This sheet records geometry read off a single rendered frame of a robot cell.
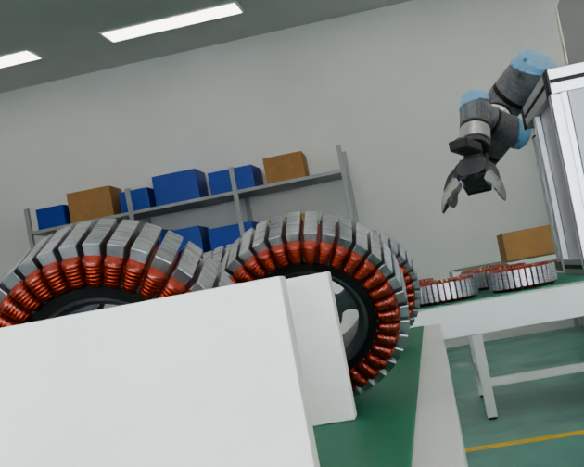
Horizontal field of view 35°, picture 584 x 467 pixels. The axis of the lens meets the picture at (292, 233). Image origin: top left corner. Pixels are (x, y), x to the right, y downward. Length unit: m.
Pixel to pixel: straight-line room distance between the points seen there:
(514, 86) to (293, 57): 6.47
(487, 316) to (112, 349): 1.15
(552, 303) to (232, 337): 1.16
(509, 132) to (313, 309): 1.95
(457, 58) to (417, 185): 1.25
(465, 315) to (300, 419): 1.14
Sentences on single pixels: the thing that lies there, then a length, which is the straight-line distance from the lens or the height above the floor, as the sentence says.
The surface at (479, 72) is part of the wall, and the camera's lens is 8.99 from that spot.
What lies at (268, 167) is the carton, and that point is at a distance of 8.43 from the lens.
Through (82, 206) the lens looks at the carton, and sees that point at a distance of 8.88.
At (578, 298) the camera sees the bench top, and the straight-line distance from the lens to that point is 1.46.
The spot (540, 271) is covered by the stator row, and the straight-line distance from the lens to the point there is 1.53.
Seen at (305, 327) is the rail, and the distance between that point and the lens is 0.47.
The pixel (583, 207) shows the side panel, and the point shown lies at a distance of 1.69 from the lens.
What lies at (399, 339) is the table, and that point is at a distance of 0.52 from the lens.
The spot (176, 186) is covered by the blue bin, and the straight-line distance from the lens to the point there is 8.59.
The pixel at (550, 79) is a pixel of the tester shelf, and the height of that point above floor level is 1.10.
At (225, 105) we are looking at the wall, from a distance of 9.14.
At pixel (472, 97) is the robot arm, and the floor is 1.20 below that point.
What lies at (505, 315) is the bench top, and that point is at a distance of 1.45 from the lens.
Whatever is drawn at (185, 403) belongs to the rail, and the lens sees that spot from 0.33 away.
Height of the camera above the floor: 0.82
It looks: 3 degrees up
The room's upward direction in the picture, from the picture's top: 10 degrees counter-clockwise
